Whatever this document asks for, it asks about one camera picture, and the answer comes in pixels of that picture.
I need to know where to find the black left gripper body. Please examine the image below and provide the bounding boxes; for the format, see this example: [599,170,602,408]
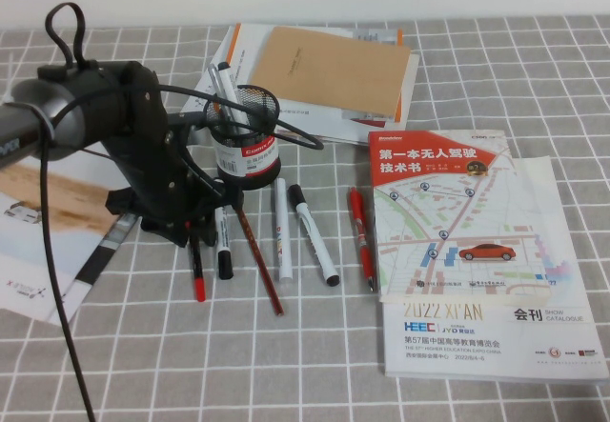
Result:
[105,61,245,248]

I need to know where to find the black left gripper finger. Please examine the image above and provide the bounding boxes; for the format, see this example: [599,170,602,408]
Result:
[200,211,221,248]
[183,221,204,252]

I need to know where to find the red pen black grip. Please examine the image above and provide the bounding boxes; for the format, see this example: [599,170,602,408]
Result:
[188,231,207,303]

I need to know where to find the black mesh pen holder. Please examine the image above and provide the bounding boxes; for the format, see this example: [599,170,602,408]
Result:
[202,84,282,192]

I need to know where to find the grey pen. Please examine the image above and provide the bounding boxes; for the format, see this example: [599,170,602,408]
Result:
[207,64,234,128]

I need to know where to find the red gel pen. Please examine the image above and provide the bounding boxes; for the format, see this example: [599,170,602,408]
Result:
[348,187,376,293]

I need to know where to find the black and white marker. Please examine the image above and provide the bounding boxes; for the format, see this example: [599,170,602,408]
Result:
[213,205,235,280]

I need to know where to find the red-brown pencil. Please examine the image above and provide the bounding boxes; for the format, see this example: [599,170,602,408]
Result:
[235,205,286,317]

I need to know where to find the white paint marker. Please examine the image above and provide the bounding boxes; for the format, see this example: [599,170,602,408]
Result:
[273,177,294,284]

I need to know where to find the white brochure black stripe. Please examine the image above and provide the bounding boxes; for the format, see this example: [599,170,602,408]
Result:
[47,211,142,326]

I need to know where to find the white marker black ends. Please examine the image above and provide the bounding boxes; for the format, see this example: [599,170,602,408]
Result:
[286,183,341,288]

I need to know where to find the white marker one black cap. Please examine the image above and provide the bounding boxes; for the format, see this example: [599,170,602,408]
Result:
[216,61,247,132]

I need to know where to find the white brochure sandy car photo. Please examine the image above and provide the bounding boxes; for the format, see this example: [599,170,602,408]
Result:
[0,154,120,323]

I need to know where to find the white orange book stack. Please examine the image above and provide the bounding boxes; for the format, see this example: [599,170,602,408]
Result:
[179,35,420,146]

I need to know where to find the brown kraft notebook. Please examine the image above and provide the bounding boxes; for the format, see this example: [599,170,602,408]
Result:
[249,25,413,122]

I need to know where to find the red autonomous driving book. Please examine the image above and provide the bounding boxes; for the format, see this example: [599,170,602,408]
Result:
[366,130,557,302]

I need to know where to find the grey checked tablecloth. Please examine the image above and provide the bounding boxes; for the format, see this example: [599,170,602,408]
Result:
[0,14,610,422]

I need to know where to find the white show catalogue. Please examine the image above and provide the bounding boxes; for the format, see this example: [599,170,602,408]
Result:
[380,154,610,386]

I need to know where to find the thin black camera cable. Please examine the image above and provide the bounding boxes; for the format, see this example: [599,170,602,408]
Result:
[154,83,325,151]

